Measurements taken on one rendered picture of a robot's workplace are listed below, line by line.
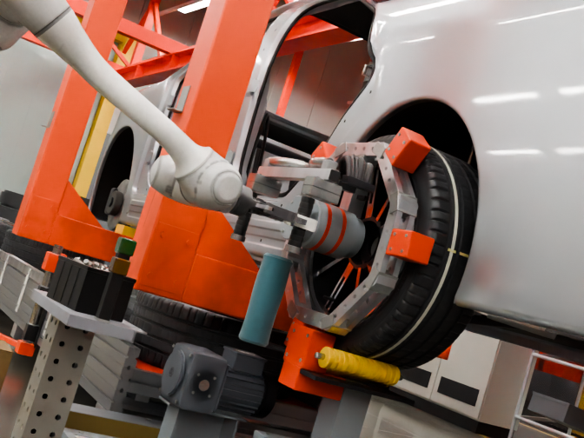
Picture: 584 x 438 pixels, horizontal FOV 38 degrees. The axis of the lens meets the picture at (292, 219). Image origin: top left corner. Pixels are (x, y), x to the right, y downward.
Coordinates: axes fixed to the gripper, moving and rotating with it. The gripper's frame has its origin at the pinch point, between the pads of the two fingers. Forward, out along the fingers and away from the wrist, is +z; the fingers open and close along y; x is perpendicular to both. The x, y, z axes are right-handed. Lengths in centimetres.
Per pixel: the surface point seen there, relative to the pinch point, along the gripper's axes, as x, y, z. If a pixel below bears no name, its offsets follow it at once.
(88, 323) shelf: -39, -11, -42
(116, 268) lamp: -24.8, -10.2, -39.2
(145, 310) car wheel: -39, -97, 4
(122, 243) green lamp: -18.6, -10.3, -39.9
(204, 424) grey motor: -66, -56, 18
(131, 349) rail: -50, -70, -7
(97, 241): -22, -253, 24
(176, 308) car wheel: -34, -84, 9
